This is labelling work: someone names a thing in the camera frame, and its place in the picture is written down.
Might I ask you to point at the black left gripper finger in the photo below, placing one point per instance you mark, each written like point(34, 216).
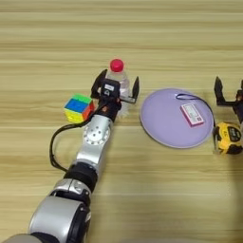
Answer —
point(97, 84)
point(136, 90)

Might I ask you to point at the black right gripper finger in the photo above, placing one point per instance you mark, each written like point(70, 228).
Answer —
point(218, 91)

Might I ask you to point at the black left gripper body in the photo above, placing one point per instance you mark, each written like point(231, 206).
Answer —
point(110, 106)

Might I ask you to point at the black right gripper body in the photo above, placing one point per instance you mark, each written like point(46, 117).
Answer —
point(239, 106)

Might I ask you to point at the clear bottle with red cap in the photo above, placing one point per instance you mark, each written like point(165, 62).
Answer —
point(117, 74)

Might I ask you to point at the multicolour puzzle cube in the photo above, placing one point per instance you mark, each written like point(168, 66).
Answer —
point(77, 109)

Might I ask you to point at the yellow black tape measure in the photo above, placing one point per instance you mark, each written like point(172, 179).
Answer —
point(228, 137)

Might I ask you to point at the purple round plate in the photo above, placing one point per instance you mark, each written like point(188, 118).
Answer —
point(164, 121)

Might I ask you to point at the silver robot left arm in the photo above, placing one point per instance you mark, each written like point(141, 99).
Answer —
point(91, 142)

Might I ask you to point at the black labelled box left gripper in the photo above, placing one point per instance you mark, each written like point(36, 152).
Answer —
point(110, 88)

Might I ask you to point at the small pink white card box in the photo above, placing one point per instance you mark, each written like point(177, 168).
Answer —
point(192, 114)

